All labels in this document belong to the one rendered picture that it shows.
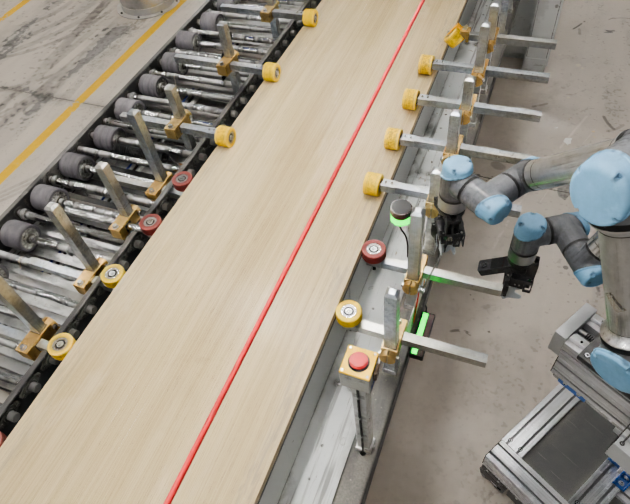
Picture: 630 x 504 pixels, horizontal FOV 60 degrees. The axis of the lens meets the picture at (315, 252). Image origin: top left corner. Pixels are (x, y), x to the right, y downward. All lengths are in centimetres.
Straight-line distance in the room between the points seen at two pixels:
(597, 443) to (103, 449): 169
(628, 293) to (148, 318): 130
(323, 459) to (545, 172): 104
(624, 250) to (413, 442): 153
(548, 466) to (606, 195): 141
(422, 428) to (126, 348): 130
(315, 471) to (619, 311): 99
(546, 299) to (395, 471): 111
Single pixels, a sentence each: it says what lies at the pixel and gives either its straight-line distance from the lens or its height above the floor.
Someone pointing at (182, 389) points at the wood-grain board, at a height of 90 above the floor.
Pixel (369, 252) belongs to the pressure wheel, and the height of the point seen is 91.
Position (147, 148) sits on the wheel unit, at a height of 101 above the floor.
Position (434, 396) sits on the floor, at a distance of 252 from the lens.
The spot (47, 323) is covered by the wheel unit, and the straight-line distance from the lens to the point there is 199.
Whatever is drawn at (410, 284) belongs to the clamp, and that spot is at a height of 86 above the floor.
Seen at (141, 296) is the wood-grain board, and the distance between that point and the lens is 184.
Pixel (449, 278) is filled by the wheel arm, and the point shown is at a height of 86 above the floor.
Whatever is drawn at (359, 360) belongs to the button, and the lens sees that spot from 119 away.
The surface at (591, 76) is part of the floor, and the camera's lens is 427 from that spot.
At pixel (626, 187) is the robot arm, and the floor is 163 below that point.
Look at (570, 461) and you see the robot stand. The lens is 229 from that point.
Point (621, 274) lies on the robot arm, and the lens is 115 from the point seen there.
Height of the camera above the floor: 229
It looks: 51 degrees down
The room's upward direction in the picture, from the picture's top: 9 degrees counter-clockwise
